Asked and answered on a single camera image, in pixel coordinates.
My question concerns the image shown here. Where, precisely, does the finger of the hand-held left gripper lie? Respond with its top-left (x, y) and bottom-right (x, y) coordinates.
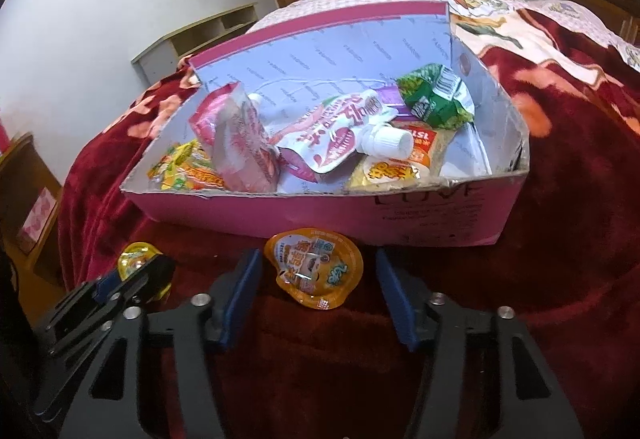
top-left (52, 269), bottom-right (126, 325)
top-left (50, 255), bottom-right (177, 361)

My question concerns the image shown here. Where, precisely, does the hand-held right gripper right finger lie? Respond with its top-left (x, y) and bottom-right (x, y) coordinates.
top-left (375, 248), bottom-right (585, 439)

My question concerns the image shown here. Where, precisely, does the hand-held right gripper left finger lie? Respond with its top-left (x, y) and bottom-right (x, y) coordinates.
top-left (60, 248), bottom-right (264, 439)

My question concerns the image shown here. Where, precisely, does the yellow jelly cup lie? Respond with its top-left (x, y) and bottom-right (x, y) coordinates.
top-left (117, 242), bottom-right (173, 303)

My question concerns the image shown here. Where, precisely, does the orange jelly cup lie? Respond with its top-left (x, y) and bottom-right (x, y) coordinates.
top-left (264, 228), bottom-right (365, 310)

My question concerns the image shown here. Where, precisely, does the pink cardboard box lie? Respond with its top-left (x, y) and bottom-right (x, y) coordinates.
top-left (121, 2), bottom-right (531, 248)

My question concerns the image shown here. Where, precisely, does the colourful gummy candy packet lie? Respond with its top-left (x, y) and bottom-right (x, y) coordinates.
top-left (146, 142), bottom-right (227, 192)

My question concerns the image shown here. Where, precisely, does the yellow rice cracker packet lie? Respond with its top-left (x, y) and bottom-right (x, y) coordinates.
top-left (347, 118), bottom-right (442, 192)

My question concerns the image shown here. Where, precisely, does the purple plastic case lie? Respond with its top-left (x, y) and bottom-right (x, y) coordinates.
top-left (372, 86), bottom-right (402, 114)

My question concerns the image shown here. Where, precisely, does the green pea snack packet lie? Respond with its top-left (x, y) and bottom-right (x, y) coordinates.
top-left (396, 63), bottom-right (475, 130)

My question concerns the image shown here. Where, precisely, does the pink patterned box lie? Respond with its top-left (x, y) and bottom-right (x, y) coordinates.
top-left (17, 186), bottom-right (59, 241)

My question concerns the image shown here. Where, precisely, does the wooden nightstand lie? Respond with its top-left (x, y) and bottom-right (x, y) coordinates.
top-left (0, 134), bottom-right (66, 291)

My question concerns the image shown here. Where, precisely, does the beige low shelf unit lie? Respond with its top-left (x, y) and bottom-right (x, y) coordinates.
top-left (131, 3), bottom-right (259, 85)

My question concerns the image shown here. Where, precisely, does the cartoon print quilt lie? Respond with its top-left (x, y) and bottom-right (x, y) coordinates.
top-left (432, 0), bottom-right (532, 51)

